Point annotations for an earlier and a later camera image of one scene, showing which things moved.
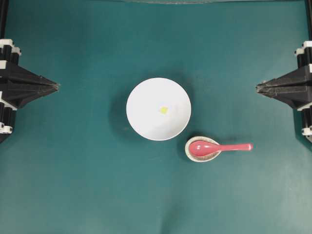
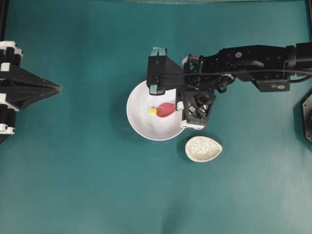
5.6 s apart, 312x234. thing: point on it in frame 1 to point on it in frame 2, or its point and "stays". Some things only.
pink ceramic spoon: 205,148 to 165,109
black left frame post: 3,19 stays
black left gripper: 9,86 stays
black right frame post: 309,15 stays
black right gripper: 304,64 to 211,73
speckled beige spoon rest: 199,158 stays
